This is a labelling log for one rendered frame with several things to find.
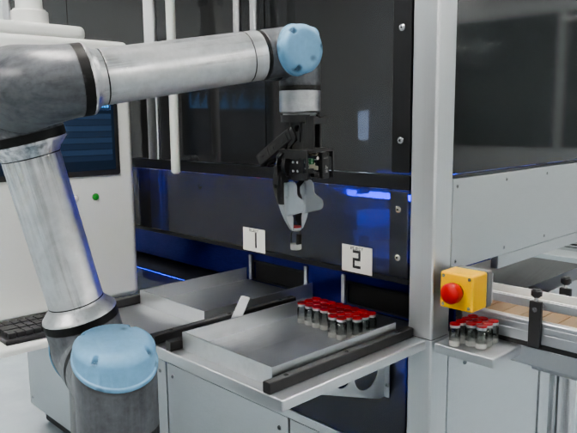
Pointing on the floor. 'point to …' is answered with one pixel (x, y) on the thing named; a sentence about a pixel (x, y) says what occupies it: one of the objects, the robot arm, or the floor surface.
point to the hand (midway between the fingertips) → (293, 222)
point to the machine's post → (430, 207)
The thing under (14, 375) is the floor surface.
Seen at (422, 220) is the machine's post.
